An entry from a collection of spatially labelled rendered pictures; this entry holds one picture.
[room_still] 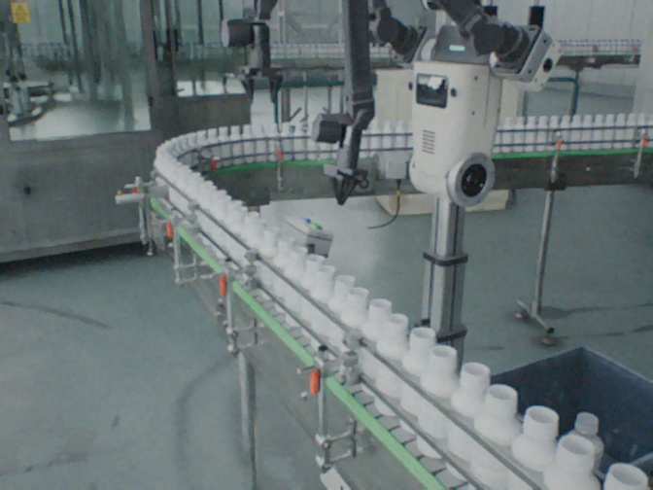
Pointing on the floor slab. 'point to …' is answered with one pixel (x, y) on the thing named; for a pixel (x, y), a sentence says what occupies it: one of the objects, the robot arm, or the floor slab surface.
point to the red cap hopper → (306, 36)
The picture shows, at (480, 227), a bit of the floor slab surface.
